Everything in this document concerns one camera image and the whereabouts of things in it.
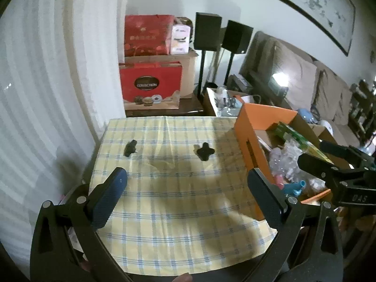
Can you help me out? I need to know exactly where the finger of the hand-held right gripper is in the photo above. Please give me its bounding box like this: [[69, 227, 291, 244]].
[[319, 140, 376, 170], [297, 152, 368, 183]]

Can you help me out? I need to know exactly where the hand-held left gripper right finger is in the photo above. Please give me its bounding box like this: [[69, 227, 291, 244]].
[[246, 167, 345, 282]]

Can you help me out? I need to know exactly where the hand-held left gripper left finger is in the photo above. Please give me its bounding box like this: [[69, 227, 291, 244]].
[[29, 166, 129, 282]]

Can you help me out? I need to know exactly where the green snack packet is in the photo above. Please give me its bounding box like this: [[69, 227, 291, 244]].
[[274, 121, 335, 165]]

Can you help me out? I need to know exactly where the teal ribbed toy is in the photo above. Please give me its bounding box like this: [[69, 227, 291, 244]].
[[283, 180, 306, 197]]

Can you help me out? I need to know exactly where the clear bottle with pink cap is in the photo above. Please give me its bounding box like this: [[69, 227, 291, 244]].
[[268, 146, 304, 189]]

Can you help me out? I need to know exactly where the orange cardboard box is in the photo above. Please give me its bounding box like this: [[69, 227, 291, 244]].
[[233, 103, 334, 221]]

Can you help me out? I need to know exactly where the dark wooden chair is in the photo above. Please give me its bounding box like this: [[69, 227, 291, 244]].
[[349, 79, 376, 155]]

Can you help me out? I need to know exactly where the light blue round object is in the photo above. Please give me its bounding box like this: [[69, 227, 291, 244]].
[[296, 108, 317, 124]]

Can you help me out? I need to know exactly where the small dark figure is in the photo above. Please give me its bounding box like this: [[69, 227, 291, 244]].
[[123, 139, 139, 158]]

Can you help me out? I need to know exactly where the yellow plaid tablecloth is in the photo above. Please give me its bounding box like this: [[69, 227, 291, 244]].
[[87, 115, 279, 274]]

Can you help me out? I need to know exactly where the black cross-shaped object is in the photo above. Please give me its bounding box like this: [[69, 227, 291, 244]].
[[193, 142, 215, 162]]

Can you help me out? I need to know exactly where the brown sofa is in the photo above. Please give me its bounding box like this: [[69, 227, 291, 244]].
[[239, 31, 376, 142]]

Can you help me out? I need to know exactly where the black device with light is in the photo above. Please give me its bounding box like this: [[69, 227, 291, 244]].
[[258, 71, 290, 96]]

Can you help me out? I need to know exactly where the dark wooden low cabinet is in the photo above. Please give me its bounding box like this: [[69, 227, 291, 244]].
[[124, 93, 207, 118]]

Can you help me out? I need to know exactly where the red gift box dark label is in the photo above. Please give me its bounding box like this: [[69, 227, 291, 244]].
[[118, 61, 183, 110]]

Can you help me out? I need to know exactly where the white curtain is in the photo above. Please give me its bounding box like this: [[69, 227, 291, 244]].
[[0, 0, 131, 241]]

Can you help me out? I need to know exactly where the black speaker stand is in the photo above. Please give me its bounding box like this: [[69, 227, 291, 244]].
[[224, 53, 236, 86], [197, 50, 207, 98]]

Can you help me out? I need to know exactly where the large brown cardboard box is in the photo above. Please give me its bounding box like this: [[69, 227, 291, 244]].
[[124, 49, 199, 99]]

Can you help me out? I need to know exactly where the black speaker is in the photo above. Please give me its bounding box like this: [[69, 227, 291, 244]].
[[193, 12, 223, 51], [221, 20, 254, 55]]

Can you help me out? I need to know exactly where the red gift box floral print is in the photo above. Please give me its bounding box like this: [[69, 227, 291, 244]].
[[124, 14, 175, 57]]

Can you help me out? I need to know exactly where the white small carton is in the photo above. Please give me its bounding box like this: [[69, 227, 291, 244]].
[[170, 18, 193, 55]]

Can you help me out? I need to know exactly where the framed wall painting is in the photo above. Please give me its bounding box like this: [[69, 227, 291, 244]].
[[261, 0, 356, 57]]

